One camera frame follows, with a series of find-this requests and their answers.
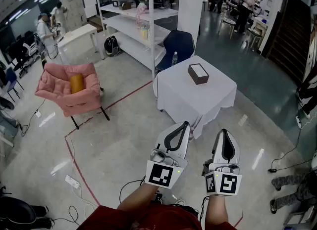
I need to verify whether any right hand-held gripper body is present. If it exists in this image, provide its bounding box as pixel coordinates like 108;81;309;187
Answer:
202;161;242;197

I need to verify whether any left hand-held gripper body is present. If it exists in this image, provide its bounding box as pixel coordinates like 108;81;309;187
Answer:
145;148;189;189

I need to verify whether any brown tissue box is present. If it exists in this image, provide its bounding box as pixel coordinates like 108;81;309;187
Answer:
187;63;210;86

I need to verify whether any person's right forearm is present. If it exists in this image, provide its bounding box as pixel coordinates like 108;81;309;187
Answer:
205;194;230;227

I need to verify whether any person's left forearm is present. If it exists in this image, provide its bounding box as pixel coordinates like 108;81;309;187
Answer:
116;183;163;211

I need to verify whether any person's red shirt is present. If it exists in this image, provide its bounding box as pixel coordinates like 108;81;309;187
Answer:
76;203;238;230

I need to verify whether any white tablecloth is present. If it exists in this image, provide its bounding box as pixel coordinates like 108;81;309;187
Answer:
153;55;238;139

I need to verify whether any navy blue chair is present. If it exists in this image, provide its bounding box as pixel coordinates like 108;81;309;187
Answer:
155;29;196;73

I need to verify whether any orange cylindrical cushion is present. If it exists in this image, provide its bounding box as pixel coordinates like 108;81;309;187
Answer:
69;74;84;94

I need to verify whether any black backpack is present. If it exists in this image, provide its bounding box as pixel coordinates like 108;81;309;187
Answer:
103;35;121;58

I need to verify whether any pink padded armchair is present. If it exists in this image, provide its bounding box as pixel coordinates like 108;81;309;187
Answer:
34;62;111;130

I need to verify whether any light wooden stool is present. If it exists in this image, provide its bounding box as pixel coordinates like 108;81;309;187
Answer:
246;25;264;51
217;17;239;39

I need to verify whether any white metal shelving rack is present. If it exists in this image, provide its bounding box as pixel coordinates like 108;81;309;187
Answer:
93;0;180;80

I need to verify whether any dark wooden staircase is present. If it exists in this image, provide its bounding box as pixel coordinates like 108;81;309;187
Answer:
266;0;312;85

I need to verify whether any white desk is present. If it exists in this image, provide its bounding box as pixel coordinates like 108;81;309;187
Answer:
56;23;106;65

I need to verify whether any white rounded appliance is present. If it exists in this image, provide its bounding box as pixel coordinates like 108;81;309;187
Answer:
111;0;135;7

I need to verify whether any black office chair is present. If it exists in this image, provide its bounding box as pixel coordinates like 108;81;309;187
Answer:
12;40;42;76

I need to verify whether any blue folding chair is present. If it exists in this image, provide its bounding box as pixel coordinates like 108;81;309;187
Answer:
4;67;24;101

